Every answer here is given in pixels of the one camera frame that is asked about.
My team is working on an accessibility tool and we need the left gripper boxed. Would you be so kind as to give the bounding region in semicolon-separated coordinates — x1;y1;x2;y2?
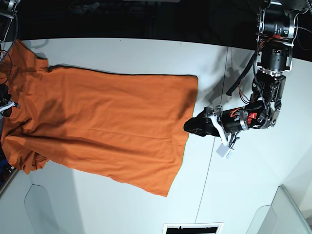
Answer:
183;105;251;146

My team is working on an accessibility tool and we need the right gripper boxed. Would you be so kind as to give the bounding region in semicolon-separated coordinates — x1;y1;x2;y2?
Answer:
0;84;12;116

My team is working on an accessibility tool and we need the orange t-shirt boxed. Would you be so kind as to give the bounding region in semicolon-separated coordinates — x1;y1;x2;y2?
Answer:
0;41;198;196

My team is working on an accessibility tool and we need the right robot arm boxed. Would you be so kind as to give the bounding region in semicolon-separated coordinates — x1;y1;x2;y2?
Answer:
0;0;20;118

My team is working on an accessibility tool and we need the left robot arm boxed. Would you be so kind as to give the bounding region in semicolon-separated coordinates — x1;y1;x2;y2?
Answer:
184;0;312;147

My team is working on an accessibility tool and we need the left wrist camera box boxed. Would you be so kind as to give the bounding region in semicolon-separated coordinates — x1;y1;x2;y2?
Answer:
216;144;233;159

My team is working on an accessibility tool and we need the blue black cable clutter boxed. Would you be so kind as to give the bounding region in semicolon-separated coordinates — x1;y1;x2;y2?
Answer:
0;148;15;190

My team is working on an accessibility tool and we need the right grey table bracket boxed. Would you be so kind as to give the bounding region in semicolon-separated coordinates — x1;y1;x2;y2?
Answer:
247;185;312;234

